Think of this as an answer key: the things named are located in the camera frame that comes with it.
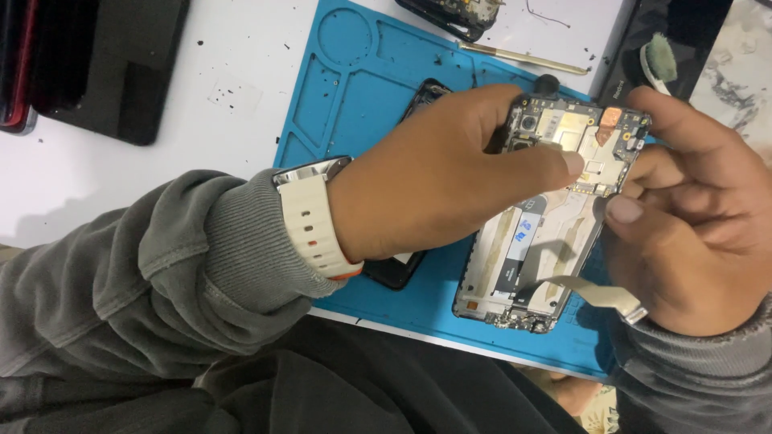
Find person's right hand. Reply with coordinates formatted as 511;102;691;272
602;86;772;338

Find white cleaning brush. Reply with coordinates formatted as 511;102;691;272
639;33;680;97

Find opened phone frame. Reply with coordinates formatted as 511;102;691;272
452;192;607;335

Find white strap wristwatch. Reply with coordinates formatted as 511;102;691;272
271;156;365;282

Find person's dark trousers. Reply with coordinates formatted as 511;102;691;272
0;315;589;434

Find marble patterned slab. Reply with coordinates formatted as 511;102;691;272
689;0;772;153

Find black phone box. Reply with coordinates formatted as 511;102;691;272
596;0;734;108

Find thin black wire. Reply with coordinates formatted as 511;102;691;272
525;0;571;30

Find black suction cup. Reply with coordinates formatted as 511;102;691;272
533;74;562;101

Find beige flex ribbon cable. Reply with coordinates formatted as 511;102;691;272
517;275;650;326

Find black phone back cover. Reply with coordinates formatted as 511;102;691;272
361;78;454;292

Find person's left hand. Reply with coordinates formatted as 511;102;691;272
327;83;586;264

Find blue silicone repair mat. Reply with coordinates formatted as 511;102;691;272
273;0;658;379

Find phone motherboard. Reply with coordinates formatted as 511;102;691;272
503;93;653;199

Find large black phone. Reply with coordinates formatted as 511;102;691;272
30;0;191;147

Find red edged phone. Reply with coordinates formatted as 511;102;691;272
0;0;39;135

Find gold metal spudger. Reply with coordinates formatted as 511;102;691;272
457;40;589;77

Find dismantled black phone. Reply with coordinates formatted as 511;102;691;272
394;0;507;43

